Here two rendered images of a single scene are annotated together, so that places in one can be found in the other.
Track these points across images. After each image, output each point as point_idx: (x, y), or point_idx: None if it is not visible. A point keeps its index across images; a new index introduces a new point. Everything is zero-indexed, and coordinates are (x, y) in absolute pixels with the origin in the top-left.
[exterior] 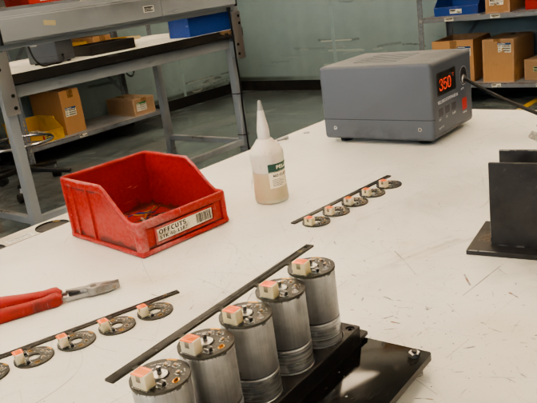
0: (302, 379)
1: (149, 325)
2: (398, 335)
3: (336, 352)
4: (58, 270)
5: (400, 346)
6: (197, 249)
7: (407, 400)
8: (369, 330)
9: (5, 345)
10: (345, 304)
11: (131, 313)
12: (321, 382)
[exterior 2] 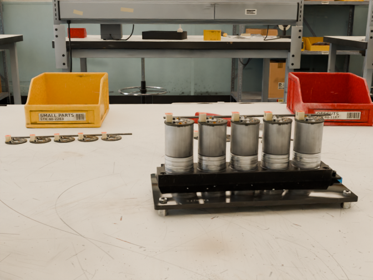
0: (267, 171)
1: (260, 145)
2: (368, 193)
3: (302, 172)
4: (259, 117)
5: (347, 189)
6: (333, 130)
7: (321, 211)
8: (356, 185)
9: None
10: (366, 173)
11: (261, 139)
12: (283, 182)
